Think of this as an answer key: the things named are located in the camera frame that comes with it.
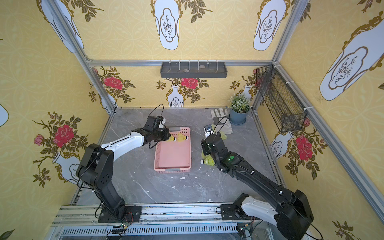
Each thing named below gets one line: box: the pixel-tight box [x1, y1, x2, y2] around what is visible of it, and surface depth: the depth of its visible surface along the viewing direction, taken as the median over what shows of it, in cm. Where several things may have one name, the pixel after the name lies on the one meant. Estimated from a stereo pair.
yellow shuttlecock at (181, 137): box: [176, 133, 189, 143], surface depth 102 cm
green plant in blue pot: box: [226, 94, 253, 125], surface depth 105 cm
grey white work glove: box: [210, 107, 233, 134], surface depth 116 cm
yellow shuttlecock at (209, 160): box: [200, 156, 215, 166], surface depth 92 cm
